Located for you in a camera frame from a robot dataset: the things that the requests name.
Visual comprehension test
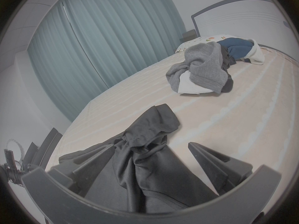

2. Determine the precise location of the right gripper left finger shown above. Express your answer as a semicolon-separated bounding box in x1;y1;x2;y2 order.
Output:
50;144;115;197

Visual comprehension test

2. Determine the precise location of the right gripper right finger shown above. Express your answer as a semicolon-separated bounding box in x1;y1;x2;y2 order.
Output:
188;142;254;195

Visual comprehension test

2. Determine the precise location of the black T-shirt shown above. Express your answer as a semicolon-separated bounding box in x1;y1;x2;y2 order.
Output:
58;104;220;214

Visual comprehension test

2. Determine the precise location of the bed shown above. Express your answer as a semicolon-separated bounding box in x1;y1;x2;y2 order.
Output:
45;0;299;195

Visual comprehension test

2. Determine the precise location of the pile of clothes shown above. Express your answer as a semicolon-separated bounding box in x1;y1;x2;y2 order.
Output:
165;37;265;95

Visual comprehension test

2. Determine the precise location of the black dressing table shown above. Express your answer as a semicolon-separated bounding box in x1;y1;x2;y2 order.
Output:
23;142;39;166

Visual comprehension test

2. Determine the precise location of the round white mirror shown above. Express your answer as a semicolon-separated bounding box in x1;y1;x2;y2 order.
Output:
6;138;25;164

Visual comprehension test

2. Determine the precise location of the white printed pillow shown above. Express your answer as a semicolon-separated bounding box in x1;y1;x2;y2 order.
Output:
175;34;234;54

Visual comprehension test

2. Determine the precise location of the grey bedside table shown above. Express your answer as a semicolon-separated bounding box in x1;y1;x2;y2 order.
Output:
179;29;197;44

